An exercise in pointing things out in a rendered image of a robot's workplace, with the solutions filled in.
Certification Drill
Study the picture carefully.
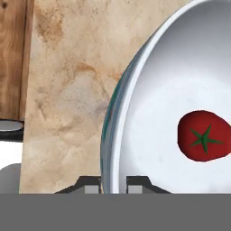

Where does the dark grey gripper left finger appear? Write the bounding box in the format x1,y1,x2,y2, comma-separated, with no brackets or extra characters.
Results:
54,175,102,195

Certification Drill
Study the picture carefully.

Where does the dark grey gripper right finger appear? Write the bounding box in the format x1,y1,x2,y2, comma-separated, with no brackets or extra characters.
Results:
125,175,171,195

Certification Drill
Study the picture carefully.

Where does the white bowl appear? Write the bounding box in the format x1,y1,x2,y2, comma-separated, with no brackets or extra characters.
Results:
100,0,231,195

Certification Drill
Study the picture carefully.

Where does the red tomato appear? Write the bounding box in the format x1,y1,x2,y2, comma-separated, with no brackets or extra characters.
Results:
177,109,231,162

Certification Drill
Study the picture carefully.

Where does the wooden cupboard front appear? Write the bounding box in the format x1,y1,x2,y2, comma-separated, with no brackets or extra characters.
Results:
0,0,35,122

